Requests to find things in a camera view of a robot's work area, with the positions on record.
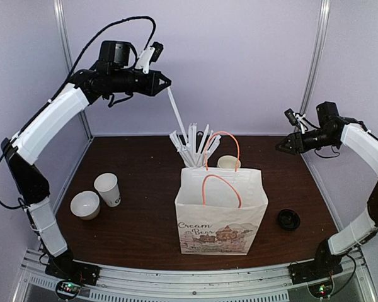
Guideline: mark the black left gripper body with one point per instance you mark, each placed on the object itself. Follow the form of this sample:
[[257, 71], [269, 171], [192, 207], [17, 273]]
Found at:
[[144, 87]]

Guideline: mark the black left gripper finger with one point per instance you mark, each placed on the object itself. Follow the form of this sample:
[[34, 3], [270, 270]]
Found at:
[[160, 80], [158, 88]]

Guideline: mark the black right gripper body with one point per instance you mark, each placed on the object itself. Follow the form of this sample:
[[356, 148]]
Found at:
[[299, 135]]

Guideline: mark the single white straw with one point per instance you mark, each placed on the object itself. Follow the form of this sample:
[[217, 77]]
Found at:
[[177, 114]]

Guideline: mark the stack of black cup lids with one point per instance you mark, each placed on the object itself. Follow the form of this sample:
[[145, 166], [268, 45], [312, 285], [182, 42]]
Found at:
[[288, 219]]

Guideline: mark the white printed paper bag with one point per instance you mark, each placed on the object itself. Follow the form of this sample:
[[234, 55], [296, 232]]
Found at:
[[219, 211]]

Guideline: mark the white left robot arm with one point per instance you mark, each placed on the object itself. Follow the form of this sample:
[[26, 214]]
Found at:
[[109, 75]]

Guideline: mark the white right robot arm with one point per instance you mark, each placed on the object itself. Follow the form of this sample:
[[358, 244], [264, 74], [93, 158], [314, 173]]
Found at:
[[335, 130]]

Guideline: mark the cream ceramic mug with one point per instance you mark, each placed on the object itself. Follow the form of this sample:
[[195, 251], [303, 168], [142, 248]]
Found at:
[[228, 162]]

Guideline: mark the bundle of wrapped white straws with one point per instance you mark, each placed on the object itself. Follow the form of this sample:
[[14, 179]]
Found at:
[[193, 147]]

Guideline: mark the white ceramic bowl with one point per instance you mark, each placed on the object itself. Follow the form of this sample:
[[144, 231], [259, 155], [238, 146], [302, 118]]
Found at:
[[85, 205]]

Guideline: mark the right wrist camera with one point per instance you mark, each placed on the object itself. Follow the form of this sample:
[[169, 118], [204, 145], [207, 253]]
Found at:
[[297, 120]]

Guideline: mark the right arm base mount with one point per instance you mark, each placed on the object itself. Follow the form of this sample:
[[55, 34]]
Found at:
[[320, 283]]

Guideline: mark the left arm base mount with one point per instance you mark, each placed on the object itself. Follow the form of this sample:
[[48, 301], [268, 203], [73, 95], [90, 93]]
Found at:
[[71, 283]]

